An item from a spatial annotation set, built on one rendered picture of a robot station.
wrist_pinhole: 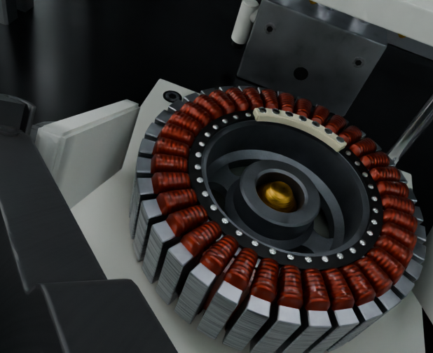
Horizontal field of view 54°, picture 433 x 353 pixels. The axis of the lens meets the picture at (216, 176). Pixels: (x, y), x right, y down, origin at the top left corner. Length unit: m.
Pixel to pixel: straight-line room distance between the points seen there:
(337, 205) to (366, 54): 0.11
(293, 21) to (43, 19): 0.15
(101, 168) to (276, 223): 0.07
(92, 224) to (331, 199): 0.10
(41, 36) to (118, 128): 0.14
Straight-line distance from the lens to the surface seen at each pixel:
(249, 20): 0.28
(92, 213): 0.18
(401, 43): 0.41
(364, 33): 0.27
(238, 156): 0.19
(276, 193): 0.16
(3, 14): 0.29
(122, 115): 0.16
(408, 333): 0.19
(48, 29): 0.29
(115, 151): 0.17
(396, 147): 0.24
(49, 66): 0.26
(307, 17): 0.26
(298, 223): 0.16
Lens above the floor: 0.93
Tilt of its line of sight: 47 degrees down
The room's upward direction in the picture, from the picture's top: 21 degrees clockwise
